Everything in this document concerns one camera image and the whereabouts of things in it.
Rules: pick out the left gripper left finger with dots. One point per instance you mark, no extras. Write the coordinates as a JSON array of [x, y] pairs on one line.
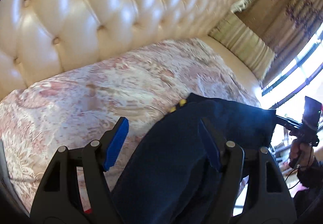
[[58, 199]]

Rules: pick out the navy blue fleece garment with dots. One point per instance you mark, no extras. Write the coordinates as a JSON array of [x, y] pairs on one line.
[[168, 178]]

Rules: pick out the person's right hand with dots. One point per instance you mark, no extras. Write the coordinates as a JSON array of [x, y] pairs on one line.
[[301, 154]]

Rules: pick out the pink floral sofa cover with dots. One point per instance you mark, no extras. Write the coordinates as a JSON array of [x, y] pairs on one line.
[[78, 106]]

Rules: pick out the striped beige cushion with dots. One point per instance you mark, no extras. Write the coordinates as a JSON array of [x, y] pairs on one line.
[[232, 33]]

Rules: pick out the brown patterned curtain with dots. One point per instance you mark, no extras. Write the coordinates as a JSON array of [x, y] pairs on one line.
[[285, 26]]

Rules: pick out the cream tufted leather sofa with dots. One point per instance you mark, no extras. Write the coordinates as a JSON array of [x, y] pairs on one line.
[[43, 38]]

